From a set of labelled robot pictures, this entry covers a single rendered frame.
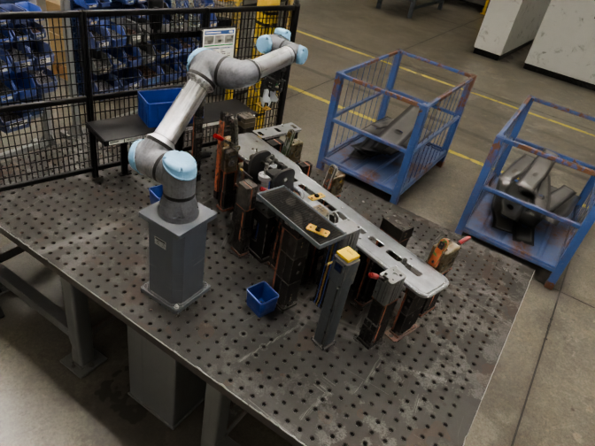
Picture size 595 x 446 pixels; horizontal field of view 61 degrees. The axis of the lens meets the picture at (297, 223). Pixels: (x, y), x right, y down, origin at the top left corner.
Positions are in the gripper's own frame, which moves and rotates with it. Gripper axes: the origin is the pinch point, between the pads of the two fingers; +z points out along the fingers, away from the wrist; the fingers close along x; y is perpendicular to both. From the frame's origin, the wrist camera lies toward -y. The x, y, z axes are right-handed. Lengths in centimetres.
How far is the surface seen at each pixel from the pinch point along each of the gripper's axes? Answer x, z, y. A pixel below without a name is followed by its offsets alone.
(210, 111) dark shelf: 6.5, 22.5, -44.1
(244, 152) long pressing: -3.7, 26.9, -3.3
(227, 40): 19, -14, -53
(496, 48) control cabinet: 751, 27, -168
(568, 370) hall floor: 129, 115, 172
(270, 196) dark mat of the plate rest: -41, 15, 49
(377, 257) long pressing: -15, 29, 89
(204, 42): 6, -12, -55
